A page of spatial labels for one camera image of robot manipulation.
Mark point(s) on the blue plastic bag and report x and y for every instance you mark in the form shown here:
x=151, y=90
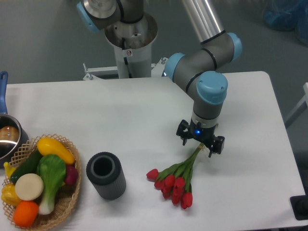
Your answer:
x=287, y=15

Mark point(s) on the yellow bell pepper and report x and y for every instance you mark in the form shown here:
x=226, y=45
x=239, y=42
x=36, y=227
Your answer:
x=9, y=196

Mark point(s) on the orange fruit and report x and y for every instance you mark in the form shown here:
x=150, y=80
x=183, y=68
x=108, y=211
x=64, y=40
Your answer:
x=25, y=214

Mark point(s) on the white furniture frame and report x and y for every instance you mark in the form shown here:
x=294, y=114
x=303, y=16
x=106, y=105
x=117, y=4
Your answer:
x=298, y=109

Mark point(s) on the green bok choy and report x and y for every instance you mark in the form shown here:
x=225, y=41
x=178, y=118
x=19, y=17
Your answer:
x=52, y=170

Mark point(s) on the blue handled saucepan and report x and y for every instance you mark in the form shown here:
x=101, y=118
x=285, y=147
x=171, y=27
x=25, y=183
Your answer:
x=12, y=135

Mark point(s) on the dark grey ribbed vase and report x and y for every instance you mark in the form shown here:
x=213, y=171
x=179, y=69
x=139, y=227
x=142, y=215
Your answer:
x=105, y=172

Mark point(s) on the yellow squash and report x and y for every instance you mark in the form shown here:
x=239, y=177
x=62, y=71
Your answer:
x=48, y=146

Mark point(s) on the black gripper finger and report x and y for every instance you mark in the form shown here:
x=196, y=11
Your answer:
x=183, y=131
x=217, y=145

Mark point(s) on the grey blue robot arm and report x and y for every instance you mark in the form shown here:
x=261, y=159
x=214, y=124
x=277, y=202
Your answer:
x=195, y=74

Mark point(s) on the black device at edge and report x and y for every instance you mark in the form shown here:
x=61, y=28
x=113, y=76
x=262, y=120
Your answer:
x=300, y=206

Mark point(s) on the woven wicker basket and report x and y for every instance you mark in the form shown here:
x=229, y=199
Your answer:
x=66, y=198

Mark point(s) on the beige round disc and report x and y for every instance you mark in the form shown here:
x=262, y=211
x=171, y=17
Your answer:
x=29, y=187

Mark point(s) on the red tulip bouquet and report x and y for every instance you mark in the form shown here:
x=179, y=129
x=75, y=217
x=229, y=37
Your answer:
x=174, y=182

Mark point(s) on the red radish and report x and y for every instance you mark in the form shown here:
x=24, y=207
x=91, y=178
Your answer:
x=71, y=175

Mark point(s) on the dark green cucumber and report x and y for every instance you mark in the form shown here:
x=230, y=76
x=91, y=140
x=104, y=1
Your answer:
x=28, y=166

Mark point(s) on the yellow banana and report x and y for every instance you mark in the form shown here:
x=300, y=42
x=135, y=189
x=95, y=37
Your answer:
x=9, y=170

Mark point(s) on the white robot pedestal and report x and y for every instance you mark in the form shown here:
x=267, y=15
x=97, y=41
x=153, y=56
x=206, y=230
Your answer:
x=132, y=45

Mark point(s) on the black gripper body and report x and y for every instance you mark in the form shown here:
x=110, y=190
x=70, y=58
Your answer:
x=203, y=135

